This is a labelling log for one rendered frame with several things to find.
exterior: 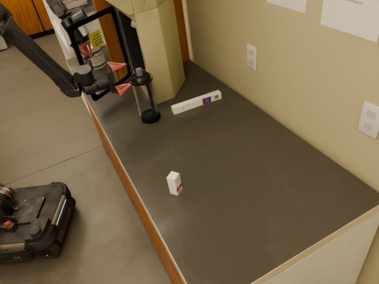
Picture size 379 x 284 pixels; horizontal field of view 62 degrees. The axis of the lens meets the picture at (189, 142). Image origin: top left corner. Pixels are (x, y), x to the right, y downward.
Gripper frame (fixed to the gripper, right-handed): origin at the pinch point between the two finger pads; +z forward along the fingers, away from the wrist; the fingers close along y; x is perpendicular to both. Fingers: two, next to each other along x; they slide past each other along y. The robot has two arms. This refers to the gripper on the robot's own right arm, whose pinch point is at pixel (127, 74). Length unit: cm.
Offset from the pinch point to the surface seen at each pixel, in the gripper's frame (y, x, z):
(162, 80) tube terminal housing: -13.5, 9.2, 18.4
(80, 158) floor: -119, 120, -37
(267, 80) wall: -11, -28, 55
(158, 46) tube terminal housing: 4.3, 9.0, 19.8
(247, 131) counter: -26, -38, 37
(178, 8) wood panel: 7, 46, 49
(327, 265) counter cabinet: -46, -95, 29
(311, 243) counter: -26, -94, 20
